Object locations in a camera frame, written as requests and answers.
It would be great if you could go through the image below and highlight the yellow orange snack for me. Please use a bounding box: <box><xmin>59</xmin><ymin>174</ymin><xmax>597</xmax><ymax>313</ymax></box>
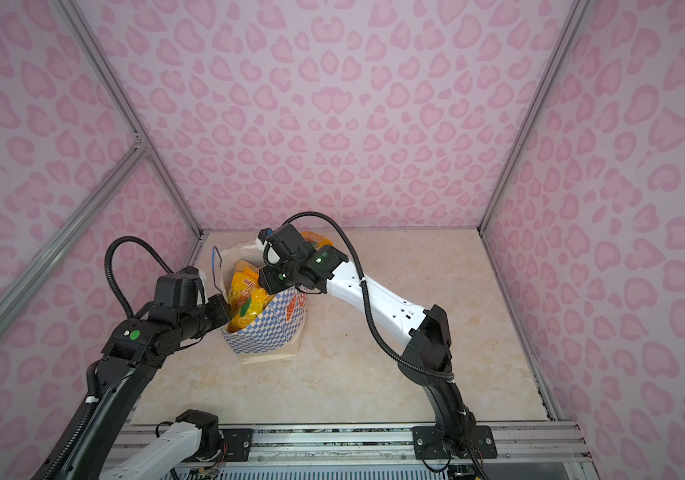
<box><xmin>226</xmin><ymin>260</ymin><xmax>276</xmax><ymax>334</ymax></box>

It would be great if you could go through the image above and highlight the white blue checkered paper bag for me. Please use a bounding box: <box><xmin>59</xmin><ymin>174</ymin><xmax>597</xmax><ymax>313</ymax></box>
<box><xmin>198</xmin><ymin>234</ymin><xmax>308</xmax><ymax>365</ymax></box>

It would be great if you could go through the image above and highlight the yellow snack bag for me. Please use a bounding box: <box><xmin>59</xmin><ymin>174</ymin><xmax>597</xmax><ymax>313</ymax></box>
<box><xmin>300</xmin><ymin>231</ymin><xmax>334</xmax><ymax>250</ymax></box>

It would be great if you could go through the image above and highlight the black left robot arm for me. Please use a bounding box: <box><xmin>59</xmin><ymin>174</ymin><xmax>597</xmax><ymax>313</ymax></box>
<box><xmin>32</xmin><ymin>266</ymin><xmax>228</xmax><ymax>479</ymax></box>

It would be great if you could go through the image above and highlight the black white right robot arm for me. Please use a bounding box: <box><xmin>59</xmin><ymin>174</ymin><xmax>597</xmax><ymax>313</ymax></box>
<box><xmin>256</xmin><ymin>223</ymin><xmax>498</xmax><ymax>462</ymax></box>

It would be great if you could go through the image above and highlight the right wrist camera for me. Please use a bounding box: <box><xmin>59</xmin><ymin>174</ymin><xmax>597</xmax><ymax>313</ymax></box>
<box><xmin>256</xmin><ymin>228</ymin><xmax>274</xmax><ymax>250</ymax></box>

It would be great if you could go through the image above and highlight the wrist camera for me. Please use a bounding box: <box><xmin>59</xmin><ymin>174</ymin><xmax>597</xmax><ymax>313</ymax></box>
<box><xmin>182</xmin><ymin>266</ymin><xmax>206</xmax><ymax>305</ymax></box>
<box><xmin>256</xmin><ymin>228</ymin><xmax>274</xmax><ymax>250</ymax></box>

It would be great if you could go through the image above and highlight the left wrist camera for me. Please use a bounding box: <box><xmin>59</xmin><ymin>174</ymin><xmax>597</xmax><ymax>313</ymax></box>
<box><xmin>182</xmin><ymin>266</ymin><xmax>206</xmax><ymax>305</ymax></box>

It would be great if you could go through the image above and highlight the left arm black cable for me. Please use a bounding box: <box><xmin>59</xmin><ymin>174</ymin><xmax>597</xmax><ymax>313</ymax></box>
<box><xmin>103</xmin><ymin>235</ymin><xmax>172</xmax><ymax>319</ymax></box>

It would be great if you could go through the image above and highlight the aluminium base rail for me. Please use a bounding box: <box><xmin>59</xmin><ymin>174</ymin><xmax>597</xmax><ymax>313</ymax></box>
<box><xmin>101</xmin><ymin>421</ymin><xmax>599</xmax><ymax>480</ymax></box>

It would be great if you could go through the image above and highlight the aluminium frame strut left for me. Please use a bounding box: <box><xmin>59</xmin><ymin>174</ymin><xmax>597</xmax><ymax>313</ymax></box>
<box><xmin>0</xmin><ymin>141</ymin><xmax>146</xmax><ymax>338</ymax></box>

